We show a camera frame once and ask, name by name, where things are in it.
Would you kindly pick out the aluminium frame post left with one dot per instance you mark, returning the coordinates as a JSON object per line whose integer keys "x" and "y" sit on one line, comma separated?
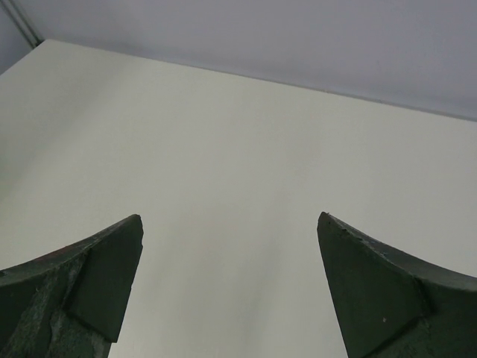
{"x": 22, "y": 22}

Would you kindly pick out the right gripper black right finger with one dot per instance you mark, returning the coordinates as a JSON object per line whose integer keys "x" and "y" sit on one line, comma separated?
{"x": 391, "y": 304}

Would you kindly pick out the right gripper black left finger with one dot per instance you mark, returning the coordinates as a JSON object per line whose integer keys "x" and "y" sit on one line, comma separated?
{"x": 72, "y": 301}

